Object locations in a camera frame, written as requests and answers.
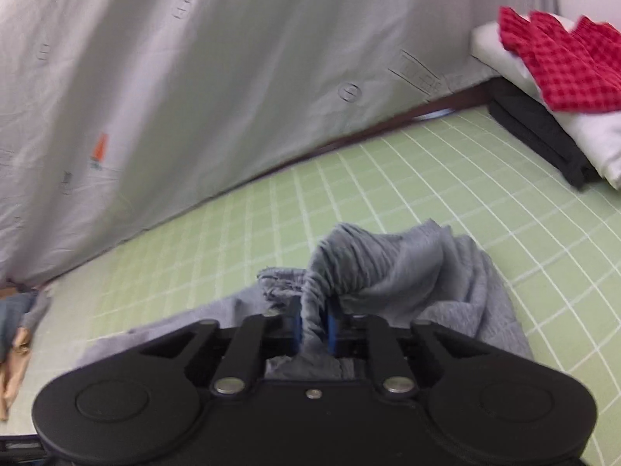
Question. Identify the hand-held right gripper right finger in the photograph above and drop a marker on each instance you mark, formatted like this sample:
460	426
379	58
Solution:
333	336

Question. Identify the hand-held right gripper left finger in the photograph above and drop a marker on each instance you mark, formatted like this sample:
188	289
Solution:
296	336

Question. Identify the grey sweatpants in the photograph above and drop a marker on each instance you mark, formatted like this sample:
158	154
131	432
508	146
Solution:
412	272

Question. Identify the green checked mat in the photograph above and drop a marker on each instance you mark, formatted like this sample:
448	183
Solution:
436	194

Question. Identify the grey carrot print sheet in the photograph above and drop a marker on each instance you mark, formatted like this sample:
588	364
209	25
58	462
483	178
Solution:
194	107

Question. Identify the light grey garment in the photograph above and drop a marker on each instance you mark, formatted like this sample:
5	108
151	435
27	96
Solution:
41	307

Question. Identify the beige garment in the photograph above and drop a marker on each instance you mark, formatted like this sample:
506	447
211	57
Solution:
12	374

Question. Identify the dark blue denim jeans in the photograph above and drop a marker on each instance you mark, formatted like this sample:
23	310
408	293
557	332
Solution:
9	320

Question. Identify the black folded garment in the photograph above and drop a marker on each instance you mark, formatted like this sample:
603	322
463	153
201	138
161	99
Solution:
533	126

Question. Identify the white folded cloth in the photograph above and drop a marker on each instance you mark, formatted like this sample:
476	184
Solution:
596	141

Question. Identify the red checked cloth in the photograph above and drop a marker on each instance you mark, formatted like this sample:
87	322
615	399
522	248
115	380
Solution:
567	68

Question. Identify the dark wooden frame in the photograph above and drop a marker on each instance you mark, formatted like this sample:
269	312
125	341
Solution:
388	124

